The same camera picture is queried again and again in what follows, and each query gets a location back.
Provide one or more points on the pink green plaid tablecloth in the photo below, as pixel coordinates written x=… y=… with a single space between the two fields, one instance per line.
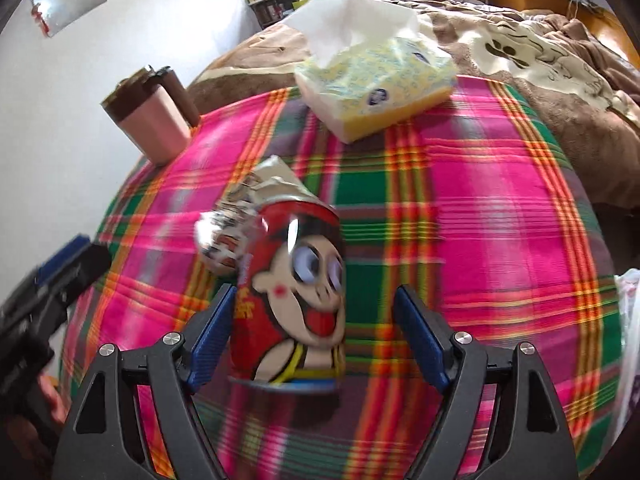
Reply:
x=475 y=210

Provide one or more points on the wooden bed headboard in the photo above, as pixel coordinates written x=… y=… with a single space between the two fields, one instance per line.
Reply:
x=615 y=40

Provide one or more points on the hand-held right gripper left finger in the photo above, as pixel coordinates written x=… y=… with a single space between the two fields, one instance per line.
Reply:
x=212 y=340

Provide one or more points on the crumpled printed wrapper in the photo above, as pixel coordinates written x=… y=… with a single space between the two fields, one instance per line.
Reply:
x=225 y=240

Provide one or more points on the pink tumbler with brown lid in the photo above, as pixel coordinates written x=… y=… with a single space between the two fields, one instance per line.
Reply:
x=155 y=130

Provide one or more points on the red cartoon drink can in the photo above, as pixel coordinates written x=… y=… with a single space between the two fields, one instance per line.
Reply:
x=295 y=310

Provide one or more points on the person's left hand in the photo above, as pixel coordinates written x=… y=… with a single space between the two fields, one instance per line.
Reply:
x=50 y=397

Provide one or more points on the clear plastic bin liner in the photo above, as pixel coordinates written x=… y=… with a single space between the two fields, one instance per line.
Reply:
x=630 y=300

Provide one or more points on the brown cream floral blanket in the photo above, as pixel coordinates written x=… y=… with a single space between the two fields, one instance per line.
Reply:
x=550 y=125

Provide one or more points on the red hanging ornament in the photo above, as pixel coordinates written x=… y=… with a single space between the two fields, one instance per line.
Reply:
x=40 y=17

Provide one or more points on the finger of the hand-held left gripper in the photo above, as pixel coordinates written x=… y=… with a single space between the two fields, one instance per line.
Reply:
x=85 y=270
x=60 y=260

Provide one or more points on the yellow soft tissue pack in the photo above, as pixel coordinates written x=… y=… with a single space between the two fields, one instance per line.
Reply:
x=380 y=85

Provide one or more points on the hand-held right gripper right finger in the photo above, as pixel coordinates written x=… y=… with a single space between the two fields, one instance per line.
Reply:
x=420 y=340

